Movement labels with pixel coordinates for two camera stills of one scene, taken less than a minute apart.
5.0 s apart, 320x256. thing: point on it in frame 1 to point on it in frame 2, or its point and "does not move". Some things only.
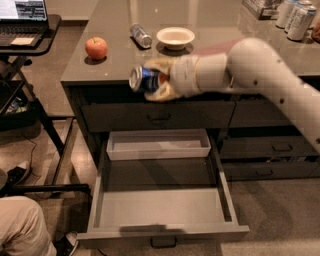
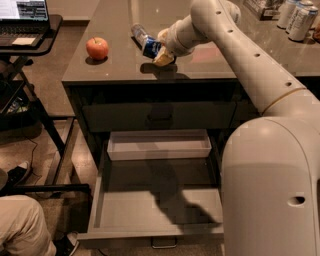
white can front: [300, 21] does not move
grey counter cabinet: [165, 167] does not move
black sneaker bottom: [66, 245] does not move
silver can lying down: [140, 36] does not move
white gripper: [184, 76] to [173, 40]
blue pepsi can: [144, 79] to [151, 47]
